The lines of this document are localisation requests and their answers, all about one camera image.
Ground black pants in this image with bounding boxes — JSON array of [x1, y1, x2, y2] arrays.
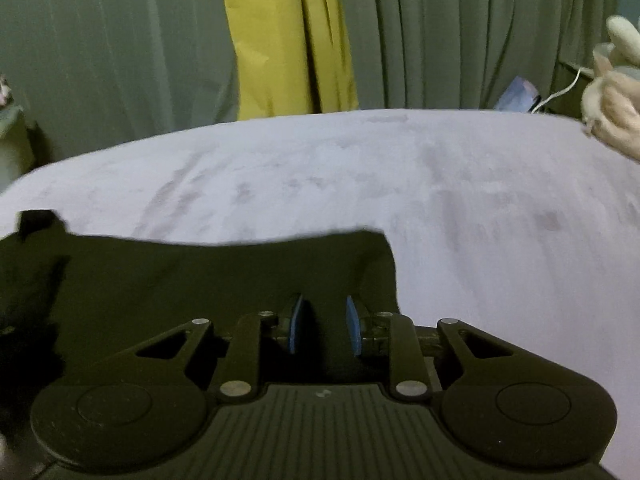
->
[[1, 210, 398, 415]]

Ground dark bedside stand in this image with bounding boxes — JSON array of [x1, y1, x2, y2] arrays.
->
[[533, 61, 593, 120]]

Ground yellow curtain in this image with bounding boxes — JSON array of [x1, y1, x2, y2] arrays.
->
[[224, 0, 358, 120]]

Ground grey-green curtain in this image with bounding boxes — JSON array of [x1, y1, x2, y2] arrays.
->
[[1, 0, 616, 160]]

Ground cream plush toy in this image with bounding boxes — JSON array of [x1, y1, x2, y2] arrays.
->
[[580, 15, 640, 162]]

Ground small figurine on shelf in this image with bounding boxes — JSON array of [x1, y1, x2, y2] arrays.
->
[[0, 75, 13, 108]]

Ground white cable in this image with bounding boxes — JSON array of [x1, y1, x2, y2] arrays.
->
[[530, 65, 597, 114]]

